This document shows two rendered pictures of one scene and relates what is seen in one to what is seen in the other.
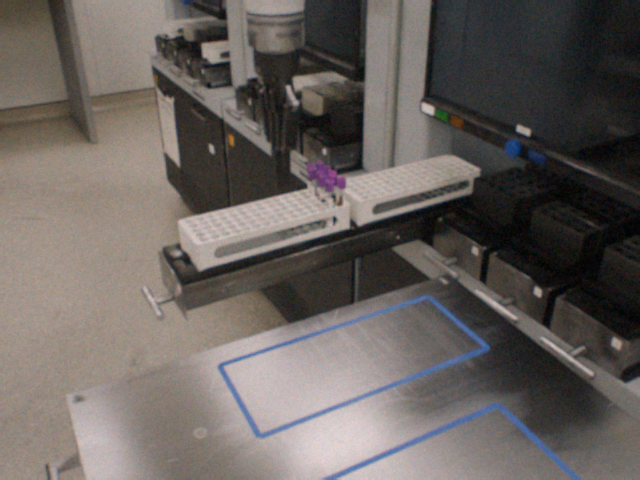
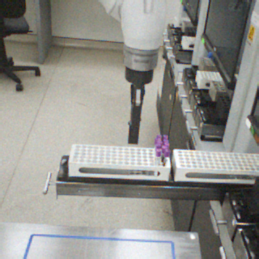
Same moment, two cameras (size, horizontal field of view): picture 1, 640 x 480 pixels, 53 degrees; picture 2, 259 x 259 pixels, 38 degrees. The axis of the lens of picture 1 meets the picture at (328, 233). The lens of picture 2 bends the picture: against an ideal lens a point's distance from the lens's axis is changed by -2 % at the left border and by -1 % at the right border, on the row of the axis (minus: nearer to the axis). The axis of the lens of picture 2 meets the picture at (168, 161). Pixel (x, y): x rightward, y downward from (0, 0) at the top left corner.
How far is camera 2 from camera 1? 0.40 m
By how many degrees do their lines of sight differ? 17
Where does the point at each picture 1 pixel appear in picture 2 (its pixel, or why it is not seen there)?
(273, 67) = (131, 77)
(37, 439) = (24, 220)
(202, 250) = (71, 166)
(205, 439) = not seen: outside the picture
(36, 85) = (118, 31)
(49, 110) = (121, 46)
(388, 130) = (235, 125)
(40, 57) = not seen: hidden behind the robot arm
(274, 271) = (112, 190)
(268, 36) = (129, 59)
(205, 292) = (68, 188)
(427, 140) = (248, 141)
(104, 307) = not seen: hidden behind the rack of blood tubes
